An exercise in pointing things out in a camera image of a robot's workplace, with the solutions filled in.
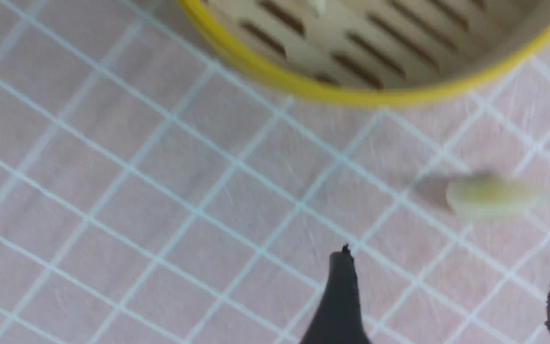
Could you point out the pale green dumpling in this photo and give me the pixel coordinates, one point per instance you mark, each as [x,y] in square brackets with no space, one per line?
[491,199]

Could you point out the pink checkered tablecloth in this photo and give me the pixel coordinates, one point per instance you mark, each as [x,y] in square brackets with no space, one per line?
[151,195]

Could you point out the yellow-rimmed bamboo steamer tray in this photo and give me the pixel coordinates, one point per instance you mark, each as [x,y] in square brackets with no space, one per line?
[372,53]

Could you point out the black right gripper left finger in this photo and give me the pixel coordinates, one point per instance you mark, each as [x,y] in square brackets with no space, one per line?
[338,318]

